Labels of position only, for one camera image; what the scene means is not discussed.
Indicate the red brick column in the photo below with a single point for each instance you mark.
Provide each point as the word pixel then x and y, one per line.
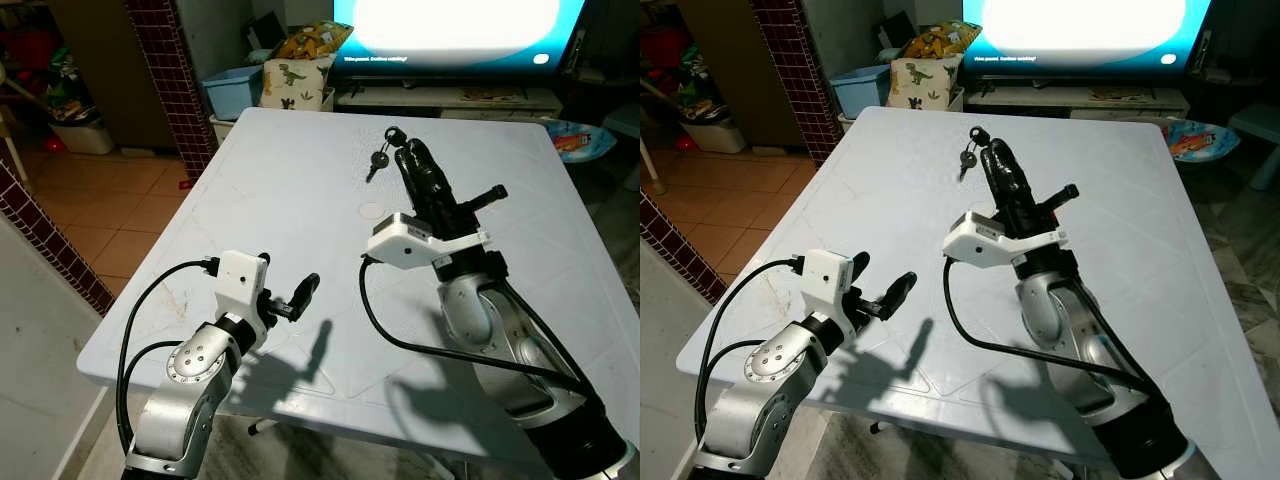
pixel 795 80
pixel 170 80

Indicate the pale blue plastic table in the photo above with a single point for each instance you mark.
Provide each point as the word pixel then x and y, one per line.
pixel 300 200
pixel 880 200

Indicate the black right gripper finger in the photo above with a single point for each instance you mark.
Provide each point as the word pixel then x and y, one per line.
pixel 1005 178
pixel 490 197
pixel 422 178
pixel 1062 196

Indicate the blue plastic storage bin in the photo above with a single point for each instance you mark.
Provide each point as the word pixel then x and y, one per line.
pixel 860 90
pixel 232 92

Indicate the white television stand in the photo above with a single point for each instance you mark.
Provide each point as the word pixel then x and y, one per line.
pixel 440 100
pixel 1060 100

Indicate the flat book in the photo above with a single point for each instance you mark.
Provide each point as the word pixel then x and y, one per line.
pixel 1120 95
pixel 490 95

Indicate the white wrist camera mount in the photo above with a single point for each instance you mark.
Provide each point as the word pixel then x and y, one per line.
pixel 405 240
pixel 825 280
pixel 985 240
pixel 238 280

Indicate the white dinosaur print box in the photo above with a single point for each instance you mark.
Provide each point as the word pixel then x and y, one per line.
pixel 922 85
pixel 295 85

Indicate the dark brown cabinet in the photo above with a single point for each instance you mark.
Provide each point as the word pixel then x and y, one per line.
pixel 110 60
pixel 745 60

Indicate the blue cartoon print plate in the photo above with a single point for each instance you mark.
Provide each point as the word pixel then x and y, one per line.
pixel 580 140
pixel 1198 140

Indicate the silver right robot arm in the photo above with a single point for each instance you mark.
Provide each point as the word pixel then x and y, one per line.
pixel 1060 320
pixel 485 320

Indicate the light blue plastic stool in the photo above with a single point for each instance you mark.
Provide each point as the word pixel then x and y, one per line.
pixel 625 120
pixel 1255 130

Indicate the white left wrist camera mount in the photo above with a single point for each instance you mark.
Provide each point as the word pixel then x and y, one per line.
pixel 238 280
pixel 825 280

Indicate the white toy bin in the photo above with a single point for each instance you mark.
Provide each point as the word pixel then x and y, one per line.
pixel 78 130
pixel 710 130

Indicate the large television screen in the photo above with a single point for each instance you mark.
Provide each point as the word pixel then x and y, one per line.
pixel 1080 25
pixel 450 25

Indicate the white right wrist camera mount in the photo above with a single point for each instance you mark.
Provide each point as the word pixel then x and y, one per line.
pixel 985 240
pixel 405 240

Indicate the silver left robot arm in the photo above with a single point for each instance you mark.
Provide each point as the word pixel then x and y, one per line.
pixel 765 380
pixel 190 380

